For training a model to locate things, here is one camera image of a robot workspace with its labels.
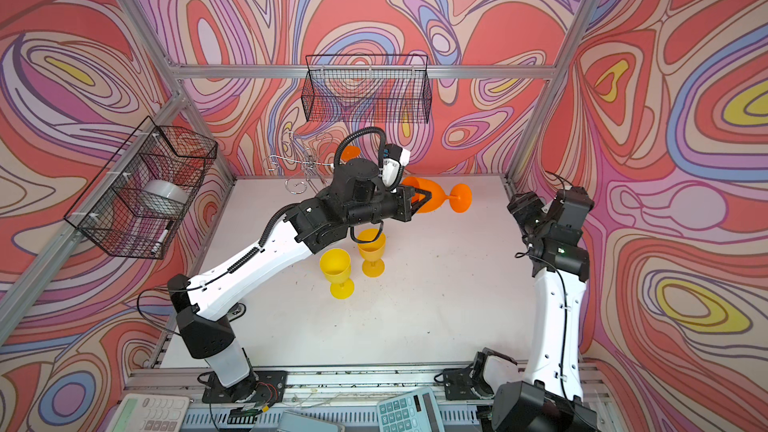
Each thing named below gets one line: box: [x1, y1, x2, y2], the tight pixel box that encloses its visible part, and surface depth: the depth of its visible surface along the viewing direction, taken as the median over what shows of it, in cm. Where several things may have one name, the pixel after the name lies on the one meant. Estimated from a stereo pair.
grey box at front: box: [277, 410, 346, 432], surface depth 67 cm
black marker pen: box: [150, 221, 173, 255], surface depth 73 cm
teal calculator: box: [376, 387, 445, 432], surface depth 70 cm
